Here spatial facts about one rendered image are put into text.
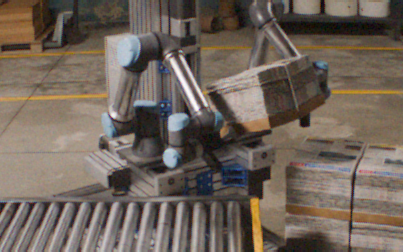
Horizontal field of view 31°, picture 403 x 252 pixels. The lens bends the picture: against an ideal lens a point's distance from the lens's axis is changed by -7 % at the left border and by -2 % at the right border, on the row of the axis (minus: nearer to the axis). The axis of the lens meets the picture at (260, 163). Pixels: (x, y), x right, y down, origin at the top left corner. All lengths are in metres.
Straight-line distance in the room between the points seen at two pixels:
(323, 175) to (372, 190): 0.21
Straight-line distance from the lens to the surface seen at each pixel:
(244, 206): 2.94
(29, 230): 2.81
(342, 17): 9.05
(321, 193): 3.19
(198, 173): 3.47
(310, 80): 3.12
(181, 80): 2.91
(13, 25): 8.96
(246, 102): 2.94
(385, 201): 3.16
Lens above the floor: 2.06
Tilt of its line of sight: 23 degrees down
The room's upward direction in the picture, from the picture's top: straight up
